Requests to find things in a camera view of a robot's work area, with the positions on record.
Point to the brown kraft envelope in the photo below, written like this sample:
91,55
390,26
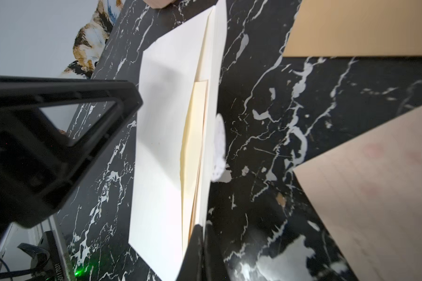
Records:
356,28

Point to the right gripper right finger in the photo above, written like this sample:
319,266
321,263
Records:
213,268

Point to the cream letter paper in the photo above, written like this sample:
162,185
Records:
368,194

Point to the letter paper in white envelope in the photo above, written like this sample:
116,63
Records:
191,157

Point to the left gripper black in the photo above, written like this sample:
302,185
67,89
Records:
51,132

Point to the white cream envelope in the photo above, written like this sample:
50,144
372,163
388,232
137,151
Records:
191,52

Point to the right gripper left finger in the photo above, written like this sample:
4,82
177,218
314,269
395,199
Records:
191,268

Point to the green plant in terracotta pot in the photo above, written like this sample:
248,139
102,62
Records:
158,4

